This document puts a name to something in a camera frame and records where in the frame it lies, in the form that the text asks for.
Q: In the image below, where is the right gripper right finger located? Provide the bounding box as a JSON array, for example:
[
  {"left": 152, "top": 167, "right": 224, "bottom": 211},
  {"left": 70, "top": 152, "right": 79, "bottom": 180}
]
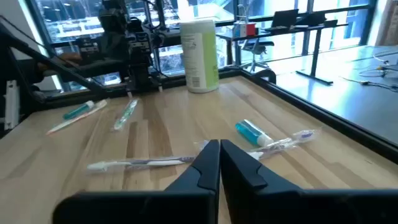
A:
[{"left": 220, "top": 139, "right": 398, "bottom": 224}]

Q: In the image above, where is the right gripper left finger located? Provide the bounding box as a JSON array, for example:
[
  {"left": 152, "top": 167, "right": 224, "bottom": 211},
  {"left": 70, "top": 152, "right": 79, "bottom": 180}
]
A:
[{"left": 52, "top": 139, "right": 221, "bottom": 224}]

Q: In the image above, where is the purple toothbrush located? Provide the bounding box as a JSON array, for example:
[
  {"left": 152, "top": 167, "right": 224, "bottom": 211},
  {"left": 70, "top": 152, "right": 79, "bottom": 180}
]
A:
[
  {"left": 247, "top": 128, "right": 321, "bottom": 161},
  {"left": 86, "top": 140, "right": 208, "bottom": 174}
]

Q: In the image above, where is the green toothbrush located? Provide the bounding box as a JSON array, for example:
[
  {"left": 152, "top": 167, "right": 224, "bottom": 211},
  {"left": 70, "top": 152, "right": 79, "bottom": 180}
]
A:
[{"left": 111, "top": 98, "right": 140, "bottom": 131}]

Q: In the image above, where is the blue mouthwash bottle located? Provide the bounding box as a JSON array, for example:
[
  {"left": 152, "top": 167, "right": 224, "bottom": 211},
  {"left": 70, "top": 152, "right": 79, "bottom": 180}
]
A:
[{"left": 234, "top": 119, "right": 274, "bottom": 147}]

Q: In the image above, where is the orange toothbrush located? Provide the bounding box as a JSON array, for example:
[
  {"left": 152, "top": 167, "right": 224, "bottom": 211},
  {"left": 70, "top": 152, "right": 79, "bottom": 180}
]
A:
[{"left": 45, "top": 99, "right": 108, "bottom": 136}]

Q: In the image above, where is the white wipes canister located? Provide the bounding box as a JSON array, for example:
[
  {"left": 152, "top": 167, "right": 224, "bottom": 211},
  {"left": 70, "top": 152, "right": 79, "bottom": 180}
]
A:
[{"left": 180, "top": 20, "right": 220, "bottom": 93}]

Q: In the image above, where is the red blue box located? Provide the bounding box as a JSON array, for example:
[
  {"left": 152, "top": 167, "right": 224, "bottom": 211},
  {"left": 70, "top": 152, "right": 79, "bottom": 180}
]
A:
[{"left": 233, "top": 21, "right": 257, "bottom": 38}]

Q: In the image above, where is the black office chair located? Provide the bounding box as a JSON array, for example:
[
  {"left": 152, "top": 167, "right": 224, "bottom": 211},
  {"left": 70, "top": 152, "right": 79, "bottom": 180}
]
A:
[{"left": 241, "top": 37, "right": 276, "bottom": 74}]

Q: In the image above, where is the grey side table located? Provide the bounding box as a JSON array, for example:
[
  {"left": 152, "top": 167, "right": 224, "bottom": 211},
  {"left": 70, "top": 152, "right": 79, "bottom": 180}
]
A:
[{"left": 267, "top": 45, "right": 398, "bottom": 144}]

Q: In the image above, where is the black laptop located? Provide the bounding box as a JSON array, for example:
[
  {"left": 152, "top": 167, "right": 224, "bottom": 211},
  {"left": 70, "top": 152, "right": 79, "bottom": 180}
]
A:
[{"left": 272, "top": 9, "right": 299, "bottom": 31}]

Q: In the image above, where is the black standing desk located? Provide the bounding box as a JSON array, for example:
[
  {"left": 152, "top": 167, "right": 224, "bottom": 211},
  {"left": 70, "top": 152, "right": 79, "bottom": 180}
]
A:
[{"left": 217, "top": 20, "right": 349, "bottom": 86}]

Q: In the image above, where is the white bracket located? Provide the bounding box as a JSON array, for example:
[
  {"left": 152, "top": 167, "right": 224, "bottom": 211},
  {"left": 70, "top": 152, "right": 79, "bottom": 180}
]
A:
[{"left": 4, "top": 80, "right": 20, "bottom": 131}]

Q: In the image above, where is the black cable yellow connector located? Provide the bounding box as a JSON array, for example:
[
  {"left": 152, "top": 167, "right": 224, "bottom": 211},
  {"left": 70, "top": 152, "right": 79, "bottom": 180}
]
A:
[{"left": 340, "top": 76, "right": 398, "bottom": 93}]

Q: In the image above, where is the white cable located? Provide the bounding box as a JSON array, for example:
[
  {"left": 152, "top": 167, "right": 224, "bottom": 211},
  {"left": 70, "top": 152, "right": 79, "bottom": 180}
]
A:
[{"left": 372, "top": 51, "right": 398, "bottom": 71}]

